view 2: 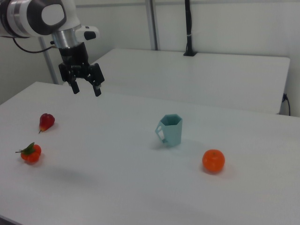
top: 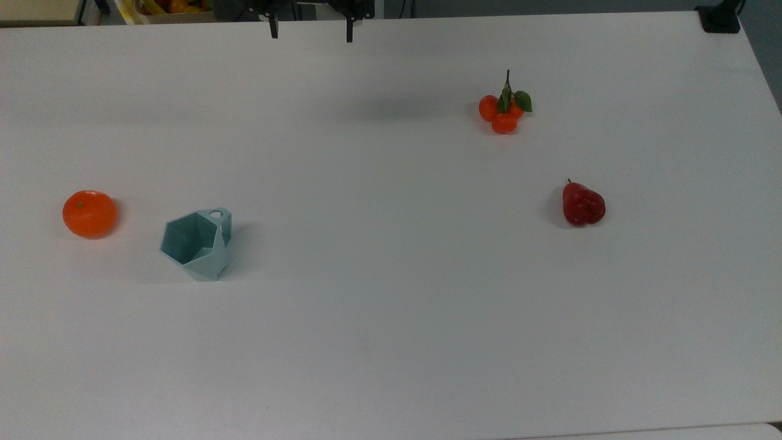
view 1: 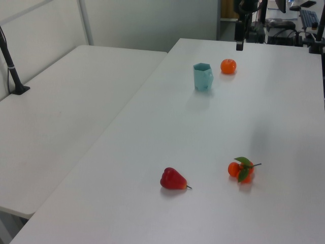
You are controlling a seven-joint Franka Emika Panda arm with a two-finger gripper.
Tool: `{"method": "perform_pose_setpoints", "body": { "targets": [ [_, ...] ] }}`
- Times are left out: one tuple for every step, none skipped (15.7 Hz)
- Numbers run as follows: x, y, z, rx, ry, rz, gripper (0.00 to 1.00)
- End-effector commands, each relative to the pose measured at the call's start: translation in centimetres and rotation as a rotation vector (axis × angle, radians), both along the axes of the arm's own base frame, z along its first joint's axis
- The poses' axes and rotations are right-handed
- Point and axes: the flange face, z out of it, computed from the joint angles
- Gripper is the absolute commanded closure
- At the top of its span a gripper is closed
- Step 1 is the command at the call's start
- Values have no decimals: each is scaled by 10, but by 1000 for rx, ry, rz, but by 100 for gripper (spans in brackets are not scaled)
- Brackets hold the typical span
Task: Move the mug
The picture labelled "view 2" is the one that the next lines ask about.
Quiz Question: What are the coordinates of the black wall cable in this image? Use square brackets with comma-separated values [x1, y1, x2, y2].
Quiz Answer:
[282, 93, 292, 116]

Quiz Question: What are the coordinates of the small oranges cluster with leaf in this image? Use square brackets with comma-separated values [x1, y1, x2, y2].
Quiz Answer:
[15, 142, 42, 163]

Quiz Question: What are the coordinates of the grey metal frame post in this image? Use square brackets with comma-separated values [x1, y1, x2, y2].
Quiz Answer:
[145, 0, 158, 51]
[38, 37, 59, 85]

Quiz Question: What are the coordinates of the teal hexagonal mug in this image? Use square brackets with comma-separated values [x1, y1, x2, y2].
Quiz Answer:
[154, 114, 183, 146]

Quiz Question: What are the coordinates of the large orange fruit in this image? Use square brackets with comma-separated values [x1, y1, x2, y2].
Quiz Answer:
[202, 149, 225, 173]

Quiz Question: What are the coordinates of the white side table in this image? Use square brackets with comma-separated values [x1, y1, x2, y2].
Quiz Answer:
[63, 48, 291, 115]

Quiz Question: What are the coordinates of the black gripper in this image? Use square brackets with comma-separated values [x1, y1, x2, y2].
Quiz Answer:
[58, 43, 105, 97]

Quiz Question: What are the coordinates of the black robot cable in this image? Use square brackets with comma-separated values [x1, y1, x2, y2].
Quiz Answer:
[12, 37, 58, 53]

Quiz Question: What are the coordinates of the red pear-shaped fruit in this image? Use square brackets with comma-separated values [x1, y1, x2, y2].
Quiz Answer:
[38, 113, 56, 134]

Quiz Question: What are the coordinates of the black pole with clamp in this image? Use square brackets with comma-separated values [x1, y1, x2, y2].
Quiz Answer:
[183, 0, 198, 57]

